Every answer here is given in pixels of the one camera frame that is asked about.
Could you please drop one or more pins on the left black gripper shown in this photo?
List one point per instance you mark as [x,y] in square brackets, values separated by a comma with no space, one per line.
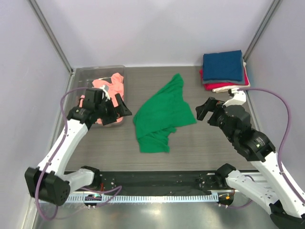
[112,110]

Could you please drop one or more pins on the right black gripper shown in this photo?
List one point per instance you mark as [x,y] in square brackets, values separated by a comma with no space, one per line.
[213,114]

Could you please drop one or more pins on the green t shirt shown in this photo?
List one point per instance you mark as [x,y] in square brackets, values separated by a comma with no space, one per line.
[161,115]

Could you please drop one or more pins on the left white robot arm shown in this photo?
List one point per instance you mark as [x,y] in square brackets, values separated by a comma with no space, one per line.
[48,182]

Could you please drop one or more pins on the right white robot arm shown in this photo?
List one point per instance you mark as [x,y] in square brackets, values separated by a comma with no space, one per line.
[284,207]

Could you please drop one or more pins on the folded red t shirt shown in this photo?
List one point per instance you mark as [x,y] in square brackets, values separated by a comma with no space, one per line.
[211,86]

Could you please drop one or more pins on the folded cream t shirt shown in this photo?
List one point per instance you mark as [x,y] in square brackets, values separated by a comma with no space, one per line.
[226,88]

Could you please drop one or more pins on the salmon pink t shirt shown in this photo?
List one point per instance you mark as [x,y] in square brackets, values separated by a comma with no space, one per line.
[116,86]

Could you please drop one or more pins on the clear plastic bin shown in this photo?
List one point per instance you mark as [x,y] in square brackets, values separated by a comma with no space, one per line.
[86,75]

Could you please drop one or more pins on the folded blue t shirt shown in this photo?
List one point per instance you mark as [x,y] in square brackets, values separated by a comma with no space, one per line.
[223,66]

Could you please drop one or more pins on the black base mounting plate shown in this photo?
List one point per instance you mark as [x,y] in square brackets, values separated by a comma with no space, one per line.
[145,181]

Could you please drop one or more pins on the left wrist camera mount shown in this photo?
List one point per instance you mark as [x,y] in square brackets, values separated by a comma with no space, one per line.
[106,89]

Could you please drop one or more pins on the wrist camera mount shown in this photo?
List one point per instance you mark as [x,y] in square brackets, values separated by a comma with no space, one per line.
[238,97]
[106,89]

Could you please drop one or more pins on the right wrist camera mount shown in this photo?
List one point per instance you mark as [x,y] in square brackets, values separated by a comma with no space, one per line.
[238,97]

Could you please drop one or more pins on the aluminium extrusion rail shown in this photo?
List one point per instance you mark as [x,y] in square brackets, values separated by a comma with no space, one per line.
[257,177]

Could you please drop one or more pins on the slotted cable duct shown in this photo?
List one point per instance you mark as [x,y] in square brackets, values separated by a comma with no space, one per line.
[90,198]

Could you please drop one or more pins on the left corner aluminium post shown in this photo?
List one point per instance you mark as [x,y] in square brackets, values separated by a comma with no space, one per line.
[45,25]

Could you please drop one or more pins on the corner aluminium post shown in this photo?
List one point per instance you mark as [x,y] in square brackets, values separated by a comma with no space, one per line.
[45,25]
[262,27]

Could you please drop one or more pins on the right corner aluminium post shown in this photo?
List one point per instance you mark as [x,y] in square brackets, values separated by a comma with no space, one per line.
[262,27]

